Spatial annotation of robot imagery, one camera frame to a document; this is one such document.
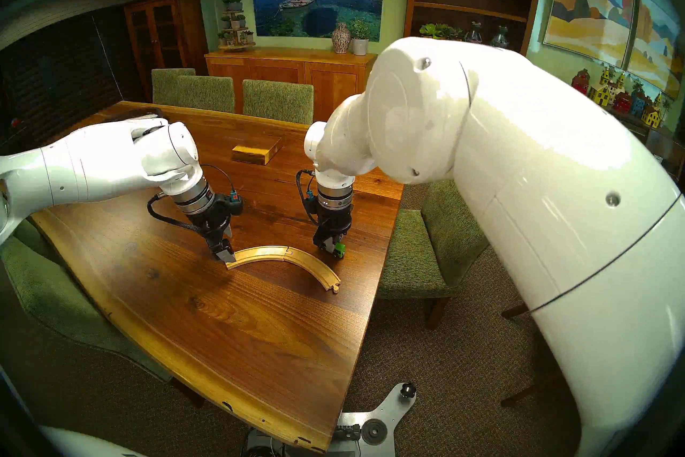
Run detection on dark wooden slat chair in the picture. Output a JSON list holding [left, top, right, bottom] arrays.
[[500, 303, 562, 408]]

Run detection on dark window blinds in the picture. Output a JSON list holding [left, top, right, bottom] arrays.
[[0, 6, 141, 146]]

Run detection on small wooden box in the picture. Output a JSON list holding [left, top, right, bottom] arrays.
[[232, 136, 283, 166]]

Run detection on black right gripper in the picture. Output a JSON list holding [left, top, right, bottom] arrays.
[[313, 210, 354, 253]]

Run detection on light wooden sideboard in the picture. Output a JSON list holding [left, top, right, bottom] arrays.
[[205, 47, 378, 122]]

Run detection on yellow curved wooden track piece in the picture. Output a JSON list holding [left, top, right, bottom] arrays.
[[284, 246, 342, 294]]

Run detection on white robot torso shell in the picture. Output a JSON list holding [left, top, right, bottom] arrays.
[[40, 426, 145, 457]]

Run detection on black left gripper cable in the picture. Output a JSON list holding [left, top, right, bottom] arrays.
[[147, 164, 244, 234]]

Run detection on pale curved wooden track piece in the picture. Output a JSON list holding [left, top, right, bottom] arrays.
[[226, 246, 292, 270]]

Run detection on dark glass-door wooden cabinet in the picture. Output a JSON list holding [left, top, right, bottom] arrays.
[[124, 0, 209, 103]]

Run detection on potted plant in white pot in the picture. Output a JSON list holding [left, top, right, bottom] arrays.
[[351, 20, 371, 56]]

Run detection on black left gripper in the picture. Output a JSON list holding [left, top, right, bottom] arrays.
[[188, 195, 244, 265]]

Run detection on patterned ceramic vase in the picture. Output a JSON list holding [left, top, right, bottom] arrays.
[[331, 22, 352, 54]]

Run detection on tiered stand with small plants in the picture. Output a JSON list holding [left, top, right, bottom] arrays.
[[217, 0, 256, 52]]

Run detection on green upholstered dining chair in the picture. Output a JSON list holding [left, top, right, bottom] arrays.
[[178, 76, 236, 114], [376, 177, 490, 331], [151, 68, 196, 106], [242, 80, 315, 123], [0, 220, 174, 384]]

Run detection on round blue dark-rimmed tray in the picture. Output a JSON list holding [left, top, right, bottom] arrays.
[[115, 107, 164, 120]]

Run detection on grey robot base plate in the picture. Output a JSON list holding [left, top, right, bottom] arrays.
[[246, 382, 417, 457]]

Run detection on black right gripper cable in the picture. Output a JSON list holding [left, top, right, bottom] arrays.
[[296, 169, 322, 226]]

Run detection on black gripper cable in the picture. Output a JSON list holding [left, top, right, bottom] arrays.
[[296, 169, 322, 226], [147, 164, 244, 234]]

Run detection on wooden planter with succulents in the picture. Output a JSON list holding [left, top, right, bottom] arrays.
[[419, 23, 463, 41]]

